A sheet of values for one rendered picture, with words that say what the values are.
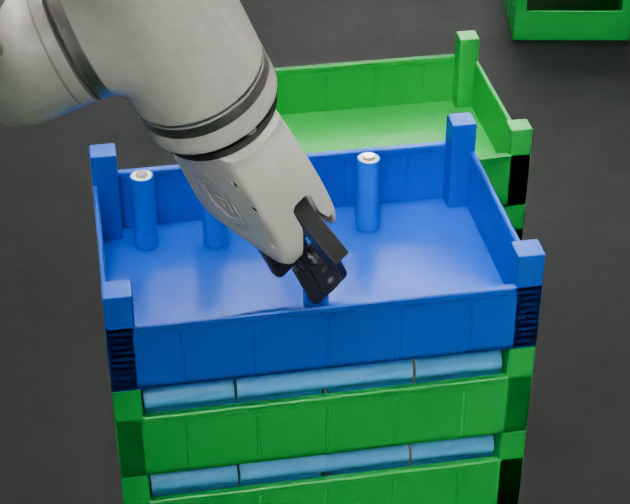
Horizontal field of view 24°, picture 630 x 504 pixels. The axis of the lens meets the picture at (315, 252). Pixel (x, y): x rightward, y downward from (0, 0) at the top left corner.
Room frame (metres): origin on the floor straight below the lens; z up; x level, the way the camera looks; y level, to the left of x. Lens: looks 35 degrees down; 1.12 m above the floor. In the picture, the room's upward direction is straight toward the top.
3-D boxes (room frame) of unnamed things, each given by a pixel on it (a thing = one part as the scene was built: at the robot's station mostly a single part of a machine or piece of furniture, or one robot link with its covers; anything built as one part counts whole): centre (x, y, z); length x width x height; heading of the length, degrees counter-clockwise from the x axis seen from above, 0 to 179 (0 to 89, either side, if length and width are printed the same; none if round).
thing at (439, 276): (0.88, 0.01, 0.52); 0.30 x 0.20 x 0.08; 100
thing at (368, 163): (0.96, -0.04, 0.52); 0.02 x 0.02 x 0.06
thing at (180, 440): (0.88, 0.01, 0.44); 0.30 x 0.20 x 0.08; 100
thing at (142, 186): (0.93, 0.13, 0.52); 0.02 x 0.02 x 0.06
